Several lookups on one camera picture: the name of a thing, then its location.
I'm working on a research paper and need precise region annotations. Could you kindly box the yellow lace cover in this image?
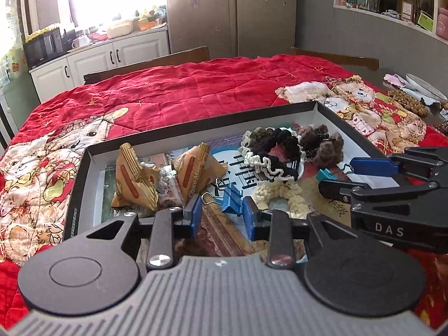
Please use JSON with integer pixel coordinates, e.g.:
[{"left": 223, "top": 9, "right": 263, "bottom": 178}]
[{"left": 24, "top": 22, "right": 62, "bottom": 41}]

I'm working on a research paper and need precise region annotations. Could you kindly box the black cardboard box tray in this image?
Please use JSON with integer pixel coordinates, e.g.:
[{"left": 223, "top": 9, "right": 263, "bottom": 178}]
[{"left": 63, "top": 100, "right": 403, "bottom": 265}]

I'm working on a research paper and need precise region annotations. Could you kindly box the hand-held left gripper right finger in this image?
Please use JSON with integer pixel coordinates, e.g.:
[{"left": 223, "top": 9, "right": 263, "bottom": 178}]
[{"left": 243, "top": 196, "right": 363, "bottom": 271}]

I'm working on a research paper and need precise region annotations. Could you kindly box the blue binder clip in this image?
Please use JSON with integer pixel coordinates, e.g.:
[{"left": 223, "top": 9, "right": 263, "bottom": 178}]
[{"left": 201, "top": 185, "right": 244, "bottom": 216}]

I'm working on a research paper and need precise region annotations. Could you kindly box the dark wooden chair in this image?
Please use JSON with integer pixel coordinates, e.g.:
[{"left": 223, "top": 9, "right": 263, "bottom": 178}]
[{"left": 83, "top": 45, "right": 211, "bottom": 85}]

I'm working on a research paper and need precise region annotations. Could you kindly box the small picture frame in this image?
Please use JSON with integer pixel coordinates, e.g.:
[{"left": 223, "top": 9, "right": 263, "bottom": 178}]
[{"left": 400, "top": 0, "right": 414, "bottom": 22}]

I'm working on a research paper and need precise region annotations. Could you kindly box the brown snack packet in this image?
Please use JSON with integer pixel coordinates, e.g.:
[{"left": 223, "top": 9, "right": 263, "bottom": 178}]
[
  {"left": 171, "top": 142, "right": 228, "bottom": 204},
  {"left": 111, "top": 143, "right": 160, "bottom": 215}
]

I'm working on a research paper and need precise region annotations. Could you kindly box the steel double-door refrigerator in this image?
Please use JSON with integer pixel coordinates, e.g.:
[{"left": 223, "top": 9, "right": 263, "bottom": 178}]
[{"left": 165, "top": 0, "right": 298, "bottom": 59}]

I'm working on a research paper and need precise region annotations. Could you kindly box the pink scalloped dish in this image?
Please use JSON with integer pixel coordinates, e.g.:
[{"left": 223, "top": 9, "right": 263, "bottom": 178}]
[{"left": 384, "top": 73, "right": 407, "bottom": 88}]

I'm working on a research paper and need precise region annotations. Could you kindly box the white plastic container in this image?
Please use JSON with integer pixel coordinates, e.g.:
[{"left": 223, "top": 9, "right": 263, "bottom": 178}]
[{"left": 106, "top": 19, "right": 135, "bottom": 39}]

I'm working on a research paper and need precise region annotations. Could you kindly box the white plate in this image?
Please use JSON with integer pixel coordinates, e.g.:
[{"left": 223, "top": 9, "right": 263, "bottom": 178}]
[{"left": 405, "top": 73, "right": 448, "bottom": 102}]

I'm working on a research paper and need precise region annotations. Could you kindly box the black microwave oven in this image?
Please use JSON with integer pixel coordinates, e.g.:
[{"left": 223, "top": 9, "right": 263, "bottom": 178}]
[{"left": 22, "top": 27, "right": 64, "bottom": 71}]

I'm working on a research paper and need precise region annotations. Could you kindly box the teal binder clip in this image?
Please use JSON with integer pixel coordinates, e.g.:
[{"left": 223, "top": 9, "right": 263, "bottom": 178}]
[{"left": 316, "top": 167, "right": 342, "bottom": 183}]

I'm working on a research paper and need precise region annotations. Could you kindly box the wooden bead mat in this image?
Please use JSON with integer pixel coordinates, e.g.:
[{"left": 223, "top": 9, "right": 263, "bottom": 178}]
[{"left": 386, "top": 89, "right": 430, "bottom": 116}]

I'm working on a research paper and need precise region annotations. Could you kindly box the brown wooden chair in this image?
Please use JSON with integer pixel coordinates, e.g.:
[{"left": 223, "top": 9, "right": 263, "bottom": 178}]
[{"left": 291, "top": 46, "right": 380, "bottom": 72}]

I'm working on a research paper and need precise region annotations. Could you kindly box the red printed blanket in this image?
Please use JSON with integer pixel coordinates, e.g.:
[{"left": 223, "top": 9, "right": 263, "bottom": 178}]
[{"left": 0, "top": 54, "right": 448, "bottom": 330}]

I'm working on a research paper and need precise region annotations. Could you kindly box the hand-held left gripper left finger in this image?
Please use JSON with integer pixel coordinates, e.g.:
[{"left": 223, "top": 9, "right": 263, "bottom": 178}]
[{"left": 85, "top": 195, "right": 204, "bottom": 271}]

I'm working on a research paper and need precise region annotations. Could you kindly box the cream knitted scrunchie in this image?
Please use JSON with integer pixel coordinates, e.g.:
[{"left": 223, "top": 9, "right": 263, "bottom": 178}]
[{"left": 251, "top": 180, "right": 312, "bottom": 218}]

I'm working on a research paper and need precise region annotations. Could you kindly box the white kitchen cabinet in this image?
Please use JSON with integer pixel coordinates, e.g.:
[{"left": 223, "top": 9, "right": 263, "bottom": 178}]
[{"left": 29, "top": 29, "right": 171, "bottom": 104}]

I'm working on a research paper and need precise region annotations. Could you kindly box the black lace-trimmed scrunchie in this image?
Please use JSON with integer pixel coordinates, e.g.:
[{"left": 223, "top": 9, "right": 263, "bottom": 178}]
[{"left": 241, "top": 129, "right": 305, "bottom": 183}]

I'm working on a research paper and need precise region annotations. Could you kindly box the green card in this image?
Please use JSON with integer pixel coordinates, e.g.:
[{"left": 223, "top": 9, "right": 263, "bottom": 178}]
[{"left": 416, "top": 11, "right": 433, "bottom": 32}]

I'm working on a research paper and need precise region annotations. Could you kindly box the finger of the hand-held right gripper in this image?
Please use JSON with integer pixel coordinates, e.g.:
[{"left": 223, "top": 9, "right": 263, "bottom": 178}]
[
  {"left": 349, "top": 148, "right": 448, "bottom": 183},
  {"left": 318, "top": 179, "right": 441, "bottom": 218}
]

